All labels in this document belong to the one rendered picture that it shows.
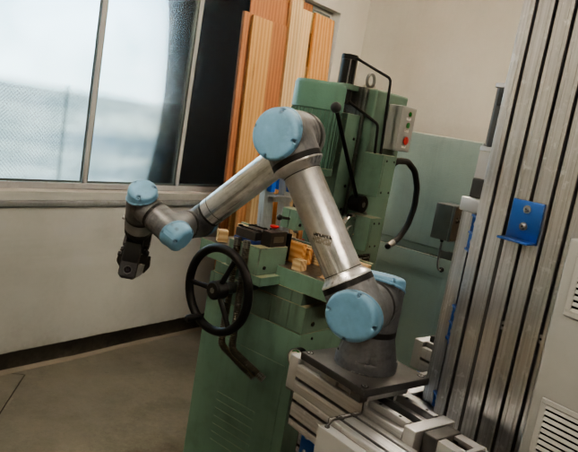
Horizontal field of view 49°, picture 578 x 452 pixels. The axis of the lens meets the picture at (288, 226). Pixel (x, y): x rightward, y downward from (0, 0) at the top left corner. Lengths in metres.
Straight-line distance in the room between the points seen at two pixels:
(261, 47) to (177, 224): 2.33
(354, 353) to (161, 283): 2.32
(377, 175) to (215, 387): 0.94
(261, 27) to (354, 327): 2.66
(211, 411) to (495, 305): 1.23
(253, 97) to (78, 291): 1.45
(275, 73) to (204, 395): 2.19
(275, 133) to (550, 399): 0.77
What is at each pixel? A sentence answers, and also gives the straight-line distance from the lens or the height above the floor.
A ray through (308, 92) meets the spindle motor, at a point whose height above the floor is 1.46.
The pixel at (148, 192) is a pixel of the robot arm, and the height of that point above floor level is 1.13.
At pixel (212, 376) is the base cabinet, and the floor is 0.43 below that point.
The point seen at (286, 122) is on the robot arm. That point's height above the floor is 1.35.
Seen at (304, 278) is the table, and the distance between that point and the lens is 1.98.
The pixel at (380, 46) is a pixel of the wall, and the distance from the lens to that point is 4.83.
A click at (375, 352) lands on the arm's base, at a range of 1.49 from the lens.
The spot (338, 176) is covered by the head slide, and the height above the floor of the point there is 1.20.
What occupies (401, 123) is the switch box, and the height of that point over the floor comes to 1.42.
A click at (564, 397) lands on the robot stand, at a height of 0.93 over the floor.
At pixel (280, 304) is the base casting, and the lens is 2.05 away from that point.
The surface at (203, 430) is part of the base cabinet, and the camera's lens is 2.41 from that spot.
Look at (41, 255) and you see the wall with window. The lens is 3.16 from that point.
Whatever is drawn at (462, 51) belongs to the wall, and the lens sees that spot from 4.55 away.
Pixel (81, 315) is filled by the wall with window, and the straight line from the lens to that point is 3.40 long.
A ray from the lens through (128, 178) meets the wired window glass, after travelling 3.45.
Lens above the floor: 1.36
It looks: 9 degrees down
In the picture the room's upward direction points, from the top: 10 degrees clockwise
